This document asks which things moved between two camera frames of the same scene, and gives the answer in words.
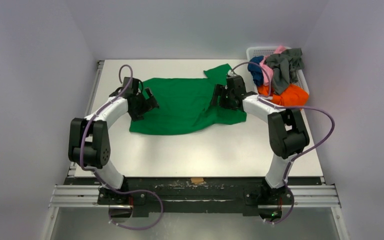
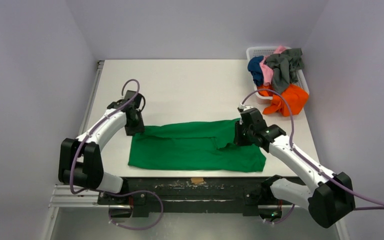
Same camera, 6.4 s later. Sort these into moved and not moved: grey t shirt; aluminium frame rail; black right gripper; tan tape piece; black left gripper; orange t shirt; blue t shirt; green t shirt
Moved: green t shirt; black right gripper; black left gripper
Not moved: blue t shirt; grey t shirt; aluminium frame rail; tan tape piece; orange t shirt
